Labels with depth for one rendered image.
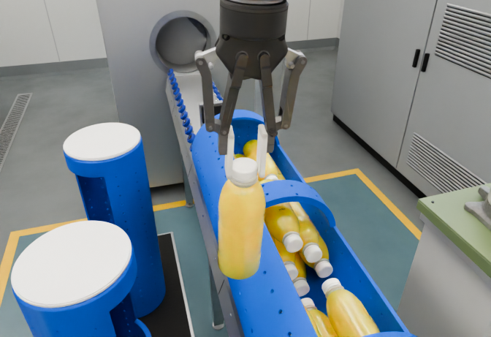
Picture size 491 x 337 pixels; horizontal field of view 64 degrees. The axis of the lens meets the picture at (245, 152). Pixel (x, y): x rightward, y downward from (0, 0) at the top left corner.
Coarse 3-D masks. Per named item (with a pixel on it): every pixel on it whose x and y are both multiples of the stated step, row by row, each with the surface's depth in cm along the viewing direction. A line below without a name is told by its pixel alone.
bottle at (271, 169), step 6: (246, 144) 124; (252, 144) 123; (246, 150) 123; (252, 150) 121; (246, 156) 122; (252, 156) 118; (270, 156) 119; (270, 162) 114; (270, 168) 112; (276, 168) 114; (258, 174) 113; (270, 174) 111; (276, 174) 113; (258, 180) 115
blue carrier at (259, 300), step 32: (256, 128) 128; (224, 160) 103; (288, 160) 120; (288, 192) 87; (320, 224) 102; (352, 256) 86; (256, 288) 71; (288, 288) 67; (320, 288) 95; (352, 288) 87; (256, 320) 68; (288, 320) 63; (384, 320) 77
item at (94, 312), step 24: (120, 288) 93; (24, 312) 89; (48, 312) 85; (72, 312) 86; (96, 312) 90; (120, 312) 129; (48, 336) 90; (72, 336) 90; (96, 336) 93; (120, 336) 136; (144, 336) 127
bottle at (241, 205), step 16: (256, 176) 56; (224, 192) 56; (240, 192) 55; (256, 192) 55; (224, 208) 56; (240, 208) 55; (256, 208) 56; (224, 224) 58; (240, 224) 56; (256, 224) 57; (224, 240) 59; (240, 240) 58; (256, 240) 59; (224, 256) 61; (240, 256) 60; (256, 256) 62; (224, 272) 63; (240, 272) 62
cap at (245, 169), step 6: (234, 162) 55; (240, 162) 55; (246, 162) 55; (252, 162) 55; (234, 168) 54; (240, 168) 54; (246, 168) 54; (252, 168) 54; (234, 174) 54; (240, 174) 53; (246, 174) 53; (252, 174) 54; (240, 180) 54; (246, 180) 54; (252, 180) 55
